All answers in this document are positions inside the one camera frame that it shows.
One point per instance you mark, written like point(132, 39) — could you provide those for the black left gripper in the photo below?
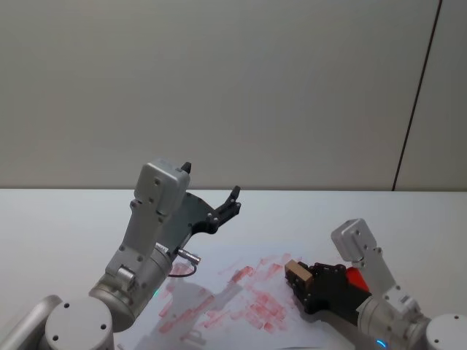
point(189, 215)

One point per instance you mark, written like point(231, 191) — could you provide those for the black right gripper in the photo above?
point(332, 291)

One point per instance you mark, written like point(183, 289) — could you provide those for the wooden block eraser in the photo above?
point(297, 274)

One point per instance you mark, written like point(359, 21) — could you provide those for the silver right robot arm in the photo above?
point(383, 291)

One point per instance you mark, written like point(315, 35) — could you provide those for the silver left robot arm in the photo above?
point(146, 218)

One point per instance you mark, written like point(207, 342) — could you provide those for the red plastic piece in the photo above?
point(356, 279)

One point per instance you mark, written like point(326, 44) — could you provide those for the white sheet with red marks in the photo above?
point(237, 291)

